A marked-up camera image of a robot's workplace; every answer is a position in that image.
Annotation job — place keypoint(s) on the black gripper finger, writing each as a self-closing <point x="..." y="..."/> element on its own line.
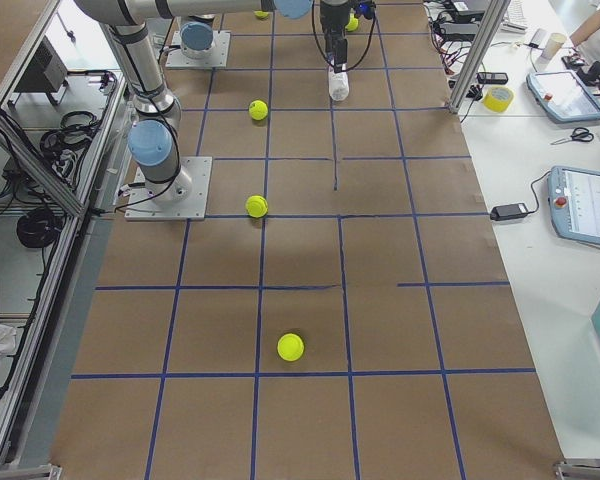
<point x="339" y="53"/>

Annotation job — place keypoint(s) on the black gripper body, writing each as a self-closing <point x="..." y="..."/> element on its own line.
<point x="331" y="19"/>

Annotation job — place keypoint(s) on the white blue tennis ball can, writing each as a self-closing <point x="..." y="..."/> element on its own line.
<point x="338" y="85"/>

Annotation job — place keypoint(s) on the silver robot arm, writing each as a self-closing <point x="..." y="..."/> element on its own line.
<point x="124" y="26"/>
<point x="197" y="45"/>

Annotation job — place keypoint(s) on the metal base plate arm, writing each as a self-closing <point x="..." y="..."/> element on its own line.
<point x="216" y="56"/>
<point x="185" y="199"/>

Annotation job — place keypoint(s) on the yellow tennis ball printed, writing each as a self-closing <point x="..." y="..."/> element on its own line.
<point x="258" y="110"/>

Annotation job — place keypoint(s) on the yellow tennis ball far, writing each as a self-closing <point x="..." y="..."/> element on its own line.
<point x="256" y="206"/>

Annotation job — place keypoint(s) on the yellow tennis ball middle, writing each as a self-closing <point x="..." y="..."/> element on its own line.
<point x="290" y="347"/>

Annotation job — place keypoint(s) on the yellow tape roll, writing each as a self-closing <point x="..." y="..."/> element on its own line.
<point x="498" y="99"/>

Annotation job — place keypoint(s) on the paper cup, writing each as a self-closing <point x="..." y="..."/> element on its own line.
<point x="553" y="45"/>

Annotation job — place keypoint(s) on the black power adapter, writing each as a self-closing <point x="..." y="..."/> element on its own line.
<point x="506" y="212"/>

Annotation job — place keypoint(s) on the blue teach pendant far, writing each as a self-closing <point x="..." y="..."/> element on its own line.
<point x="563" y="96"/>

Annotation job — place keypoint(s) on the blue teach pendant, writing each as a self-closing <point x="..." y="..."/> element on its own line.
<point x="563" y="96"/>
<point x="574" y="203"/>

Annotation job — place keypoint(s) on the black scissors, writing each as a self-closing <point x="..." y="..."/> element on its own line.
<point x="578" y="134"/>

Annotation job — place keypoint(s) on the blue teach pendant near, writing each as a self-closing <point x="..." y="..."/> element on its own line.
<point x="574" y="203"/>

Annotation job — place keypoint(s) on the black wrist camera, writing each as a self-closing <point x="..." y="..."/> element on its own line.
<point x="365" y="8"/>

